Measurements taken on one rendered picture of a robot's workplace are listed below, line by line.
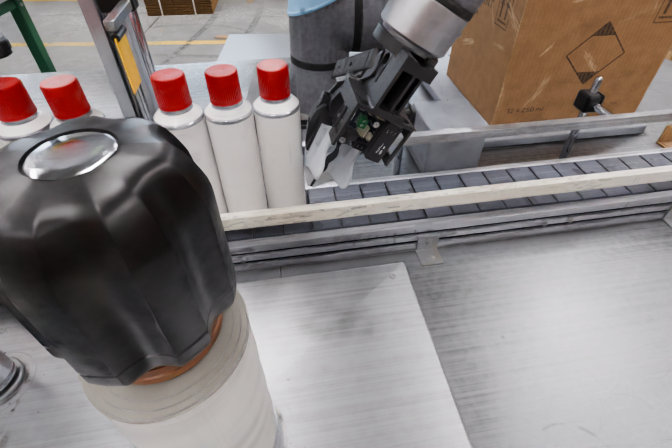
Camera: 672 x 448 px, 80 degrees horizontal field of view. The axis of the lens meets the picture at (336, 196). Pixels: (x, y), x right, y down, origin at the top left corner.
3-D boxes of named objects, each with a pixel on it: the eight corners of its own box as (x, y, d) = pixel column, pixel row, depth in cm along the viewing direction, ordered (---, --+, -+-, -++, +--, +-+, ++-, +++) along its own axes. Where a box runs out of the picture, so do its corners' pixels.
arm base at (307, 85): (277, 112, 80) (273, 64, 73) (291, 79, 91) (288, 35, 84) (352, 118, 79) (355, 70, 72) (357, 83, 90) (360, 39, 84)
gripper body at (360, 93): (325, 149, 41) (392, 42, 34) (315, 107, 47) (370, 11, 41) (385, 172, 44) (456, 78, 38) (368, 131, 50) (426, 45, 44)
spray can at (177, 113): (187, 237, 51) (133, 87, 37) (192, 209, 55) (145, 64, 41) (228, 233, 51) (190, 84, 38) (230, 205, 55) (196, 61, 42)
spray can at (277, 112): (268, 223, 53) (244, 76, 39) (269, 197, 57) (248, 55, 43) (307, 221, 53) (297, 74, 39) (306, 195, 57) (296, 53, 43)
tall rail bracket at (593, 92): (571, 186, 66) (617, 95, 55) (547, 160, 72) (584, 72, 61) (588, 184, 67) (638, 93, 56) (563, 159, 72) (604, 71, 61)
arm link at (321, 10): (290, 39, 83) (287, -34, 74) (355, 40, 83) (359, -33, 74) (287, 64, 74) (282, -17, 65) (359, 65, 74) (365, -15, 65)
